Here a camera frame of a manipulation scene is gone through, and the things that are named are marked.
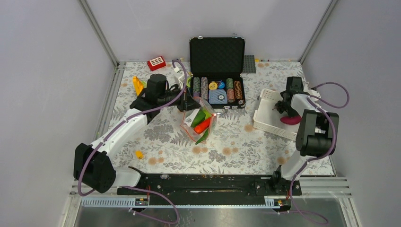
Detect white plastic basket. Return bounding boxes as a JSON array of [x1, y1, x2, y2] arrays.
[[253, 89, 323, 143]]

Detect purple sweet potato toy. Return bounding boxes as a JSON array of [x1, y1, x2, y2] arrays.
[[280, 116, 302, 125]]

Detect yellow toy block cart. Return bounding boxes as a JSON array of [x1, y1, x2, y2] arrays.
[[132, 76, 147, 96]]

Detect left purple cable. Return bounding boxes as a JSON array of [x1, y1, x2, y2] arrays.
[[77, 59, 189, 226]]

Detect black mounting base plate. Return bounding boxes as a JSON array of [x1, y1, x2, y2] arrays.
[[117, 174, 302, 206]]

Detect small yellow toy piece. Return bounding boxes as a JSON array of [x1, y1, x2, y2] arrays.
[[135, 150, 144, 159]]

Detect black grape bunch toy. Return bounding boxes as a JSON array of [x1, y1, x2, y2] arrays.
[[273, 101, 287, 114]]

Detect clear zip top bag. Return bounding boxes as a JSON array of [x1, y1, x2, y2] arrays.
[[180, 97, 218, 145]]

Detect black poker chip case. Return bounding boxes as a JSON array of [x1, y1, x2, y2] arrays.
[[189, 37, 246, 109]]

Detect green chili pepper toy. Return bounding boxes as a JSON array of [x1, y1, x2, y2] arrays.
[[195, 129, 209, 145]]

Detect grey lego baseplate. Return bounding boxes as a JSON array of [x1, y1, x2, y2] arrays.
[[242, 55, 256, 74]]

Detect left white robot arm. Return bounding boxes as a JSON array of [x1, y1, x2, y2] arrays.
[[73, 74, 201, 196]]

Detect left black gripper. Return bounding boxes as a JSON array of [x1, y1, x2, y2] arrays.
[[158, 84, 201, 113]]

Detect red white toy block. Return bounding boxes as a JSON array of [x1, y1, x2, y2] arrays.
[[147, 56, 166, 71]]

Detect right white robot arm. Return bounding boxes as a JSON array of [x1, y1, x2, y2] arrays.
[[269, 77, 339, 195]]

